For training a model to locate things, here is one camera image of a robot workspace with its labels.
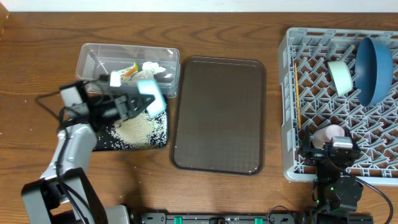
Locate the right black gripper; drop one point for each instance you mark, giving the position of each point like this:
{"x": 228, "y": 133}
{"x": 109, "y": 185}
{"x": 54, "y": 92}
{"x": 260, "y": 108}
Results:
{"x": 316, "y": 154}

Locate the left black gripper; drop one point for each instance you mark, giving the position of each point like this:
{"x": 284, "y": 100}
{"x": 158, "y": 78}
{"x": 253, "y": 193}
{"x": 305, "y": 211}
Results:
{"x": 137, "y": 98}

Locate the small pink cup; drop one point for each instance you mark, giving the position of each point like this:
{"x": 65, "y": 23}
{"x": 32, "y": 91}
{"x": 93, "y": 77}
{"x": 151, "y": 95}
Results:
{"x": 326, "y": 134}

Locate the yellow snack wrapper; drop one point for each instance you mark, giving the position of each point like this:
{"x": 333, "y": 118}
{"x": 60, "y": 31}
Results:
{"x": 127, "y": 72}

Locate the light blue rice bowl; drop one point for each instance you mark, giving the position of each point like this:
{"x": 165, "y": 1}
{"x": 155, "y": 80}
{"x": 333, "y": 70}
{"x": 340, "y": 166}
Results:
{"x": 151, "y": 88}

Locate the white tissue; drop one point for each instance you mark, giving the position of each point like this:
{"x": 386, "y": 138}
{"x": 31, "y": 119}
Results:
{"x": 149, "y": 69}

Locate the wooden chopstick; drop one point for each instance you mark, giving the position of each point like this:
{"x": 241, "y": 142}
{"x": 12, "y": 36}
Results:
{"x": 299, "y": 123}

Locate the small mint green bowl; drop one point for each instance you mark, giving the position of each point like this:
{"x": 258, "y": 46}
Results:
{"x": 341, "y": 76}

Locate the large dark blue bowl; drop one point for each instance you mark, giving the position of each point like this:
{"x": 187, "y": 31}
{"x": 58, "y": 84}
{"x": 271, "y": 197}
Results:
{"x": 374, "y": 66}

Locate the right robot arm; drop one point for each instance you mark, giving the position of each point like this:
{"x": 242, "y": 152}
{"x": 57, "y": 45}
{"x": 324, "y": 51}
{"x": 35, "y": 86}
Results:
{"x": 336, "y": 194}

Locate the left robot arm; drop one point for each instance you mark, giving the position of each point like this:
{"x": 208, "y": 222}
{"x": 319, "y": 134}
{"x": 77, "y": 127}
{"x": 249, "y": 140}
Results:
{"x": 63, "y": 194}

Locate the grey dishwasher rack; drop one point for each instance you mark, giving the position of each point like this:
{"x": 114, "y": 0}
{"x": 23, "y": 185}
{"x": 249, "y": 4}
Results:
{"x": 374, "y": 128}

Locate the black plastic tray bin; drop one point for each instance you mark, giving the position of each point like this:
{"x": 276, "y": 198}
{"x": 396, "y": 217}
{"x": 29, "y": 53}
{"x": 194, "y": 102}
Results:
{"x": 155, "y": 124}

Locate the spilled rice pile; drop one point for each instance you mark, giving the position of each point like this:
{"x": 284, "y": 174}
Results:
{"x": 140, "y": 129}

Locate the clear plastic bin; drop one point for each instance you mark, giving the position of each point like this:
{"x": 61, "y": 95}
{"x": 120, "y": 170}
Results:
{"x": 102, "y": 59}

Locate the brown serving tray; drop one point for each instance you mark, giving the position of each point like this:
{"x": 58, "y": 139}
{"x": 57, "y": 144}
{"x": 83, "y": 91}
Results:
{"x": 220, "y": 118}

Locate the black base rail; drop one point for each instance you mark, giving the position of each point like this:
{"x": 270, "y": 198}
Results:
{"x": 287, "y": 218}

